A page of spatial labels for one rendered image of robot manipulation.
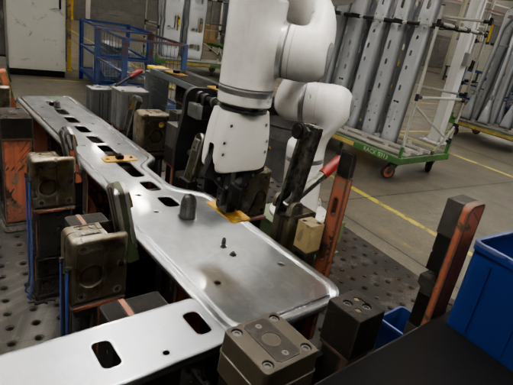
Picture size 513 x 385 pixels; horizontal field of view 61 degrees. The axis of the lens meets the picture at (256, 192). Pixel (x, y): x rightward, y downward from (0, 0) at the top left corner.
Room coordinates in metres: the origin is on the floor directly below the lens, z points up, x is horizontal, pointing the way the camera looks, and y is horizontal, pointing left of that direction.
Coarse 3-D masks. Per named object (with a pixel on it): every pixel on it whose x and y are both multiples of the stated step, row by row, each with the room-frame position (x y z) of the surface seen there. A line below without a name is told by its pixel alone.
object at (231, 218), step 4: (208, 204) 0.69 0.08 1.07; (212, 204) 0.69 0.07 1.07; (232, 204) 0.68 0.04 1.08; (212, 208) 0.68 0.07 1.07; (216, 208) 0.68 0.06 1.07; (232, 208) 0.67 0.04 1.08; (220, 212) 0.66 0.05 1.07; (224, 212) 0.67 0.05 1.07; (228, 212) 0.67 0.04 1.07; (232, 212) 0.67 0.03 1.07; (236, 212) 0.67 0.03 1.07; (240, 212) 0.68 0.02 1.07; (224, 216) 0.65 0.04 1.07; (228, 216) 0.65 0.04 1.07; (232, 216) 0.66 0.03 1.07; (236, 216) 0.66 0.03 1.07; (240, 216) 0.66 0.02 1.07; (244, 216) 0.66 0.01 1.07; (228, 220) 0.64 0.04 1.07; (232, 220) 0.64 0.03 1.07; (236, 220) 0.64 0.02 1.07; (240, 220) 0.65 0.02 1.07; (244, 220) 0.65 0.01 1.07; (248, 220) 0.66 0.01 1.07
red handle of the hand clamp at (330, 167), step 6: (336, 156) 0.85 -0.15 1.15; (330, 162) 0.84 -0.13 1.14; (336, 162) 0.84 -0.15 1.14; (324, 168) 0.82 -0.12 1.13; (330, 168) 0.83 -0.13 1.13; (336, 168) 0.83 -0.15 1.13; (318, 174) 0.82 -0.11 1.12; (324, 174) 0.82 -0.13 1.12; (330, 174) 0.82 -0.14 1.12; (312, 180) 0.81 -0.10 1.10; (318, 180) 0.81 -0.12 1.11; (306, 186) 0.79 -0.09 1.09; (312, 186) 0.80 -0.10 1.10; (306, 192) 0.79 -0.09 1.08; (288, 198) 0.78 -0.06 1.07; (288, 204) 0.76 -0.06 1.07
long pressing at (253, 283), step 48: (48, 96) 1.55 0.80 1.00; (96, 144) 1.11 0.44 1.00; (144, 192) 0.85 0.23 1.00; (192, 192) 0.89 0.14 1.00; (144, 240) 0.66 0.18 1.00; (192, 240) 0.68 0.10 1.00; (240, 240) 0.71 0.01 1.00; (192, 288) 0.55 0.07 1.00; (240, 288) 0.56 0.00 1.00; (288, 288) 0.58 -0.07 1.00; (336, 288) 0.60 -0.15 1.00
